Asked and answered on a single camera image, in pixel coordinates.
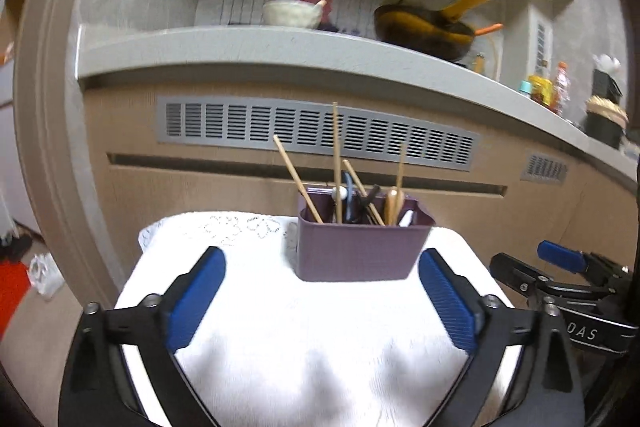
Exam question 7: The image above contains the black handled utensil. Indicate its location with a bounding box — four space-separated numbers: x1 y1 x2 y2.
359 184 384 225

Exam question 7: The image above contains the white ceramic bowl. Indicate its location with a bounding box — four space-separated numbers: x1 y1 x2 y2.
262 0 326 29

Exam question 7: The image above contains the wooden rice spoon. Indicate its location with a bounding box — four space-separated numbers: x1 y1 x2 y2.
383 141 409 227

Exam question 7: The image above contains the thick wooden chopstick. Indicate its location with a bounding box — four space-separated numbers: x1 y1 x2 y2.
272 134 323 223

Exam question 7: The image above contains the grey cabinet vent grille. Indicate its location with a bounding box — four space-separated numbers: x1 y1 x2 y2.
155 95 480 172

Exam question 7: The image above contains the purple plastic utensil caddy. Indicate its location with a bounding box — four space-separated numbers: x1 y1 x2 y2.
295 187 435 282

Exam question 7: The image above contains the red-capped clear bottle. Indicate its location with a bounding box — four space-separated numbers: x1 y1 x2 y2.
551 61 570 116

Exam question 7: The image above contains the oil bottle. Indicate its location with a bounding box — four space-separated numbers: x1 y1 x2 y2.
527 75 554 108

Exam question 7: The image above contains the white ball-head metal utensil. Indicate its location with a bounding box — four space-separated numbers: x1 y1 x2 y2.
332 185 348 202

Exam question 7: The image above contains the thin wooden chopstick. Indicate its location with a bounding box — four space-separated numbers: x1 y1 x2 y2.
343 159 385 225

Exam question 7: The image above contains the white lace tablecloth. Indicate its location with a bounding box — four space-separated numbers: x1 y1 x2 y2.
114 211 522 427

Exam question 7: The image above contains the black pot with lid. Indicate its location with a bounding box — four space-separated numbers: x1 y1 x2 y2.
584 95 628 150

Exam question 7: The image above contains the blue plastic spoon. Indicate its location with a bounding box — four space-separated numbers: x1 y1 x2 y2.
343 171 361 225

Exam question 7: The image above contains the red round stool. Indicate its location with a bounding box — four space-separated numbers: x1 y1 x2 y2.
0 261 30 337

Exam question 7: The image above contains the small grey vent grille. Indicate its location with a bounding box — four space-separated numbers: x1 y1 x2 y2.
520 153 568 184

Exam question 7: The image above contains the grey kitchen countertop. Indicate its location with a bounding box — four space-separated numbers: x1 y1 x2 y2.
74 25 636 188

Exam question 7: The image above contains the black utensil holder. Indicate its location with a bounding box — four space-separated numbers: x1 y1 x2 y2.
591 54 623 104

